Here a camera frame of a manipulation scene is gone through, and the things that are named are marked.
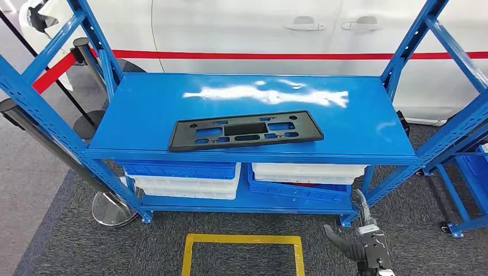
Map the dark stanchion with chrome base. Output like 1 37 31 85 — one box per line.
0 98 139 228

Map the white car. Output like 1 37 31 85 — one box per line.
19 0 488 127

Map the short red barrier belt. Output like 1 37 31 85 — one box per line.
31 52 78 95

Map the black belt stanchion post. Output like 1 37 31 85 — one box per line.
71 37 109 92

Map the long red barrier belt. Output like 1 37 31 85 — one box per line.
110 48 488 61

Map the thin black pole stanchion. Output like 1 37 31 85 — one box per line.
0 9 106 140

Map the blue plastic bin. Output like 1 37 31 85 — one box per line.
462 146 488 191
118 162 237 181
247 163 352 204

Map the blue wheeled shelf rack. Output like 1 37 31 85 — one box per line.
417 129 488 240

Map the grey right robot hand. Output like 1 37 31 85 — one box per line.
323 188 394 276

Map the black plastic plate frame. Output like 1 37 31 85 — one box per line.
168 110 325 152

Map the blue metal shelf rack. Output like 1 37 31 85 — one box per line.
0 0 488 229

